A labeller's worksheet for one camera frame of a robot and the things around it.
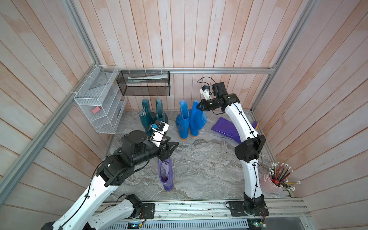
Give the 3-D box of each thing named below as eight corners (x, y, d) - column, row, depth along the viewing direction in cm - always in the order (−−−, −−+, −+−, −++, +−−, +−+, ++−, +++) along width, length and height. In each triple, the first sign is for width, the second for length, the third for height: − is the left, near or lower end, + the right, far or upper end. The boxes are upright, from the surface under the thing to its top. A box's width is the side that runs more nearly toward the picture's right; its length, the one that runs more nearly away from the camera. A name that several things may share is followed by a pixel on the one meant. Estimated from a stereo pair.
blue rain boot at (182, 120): (182, 143, 102) (182, 120, 82) (176, 126, 112) (175, 101, 92) (192, 141, 103) (195, 117, 83) (185, 124, 114) (187, 99, 93)
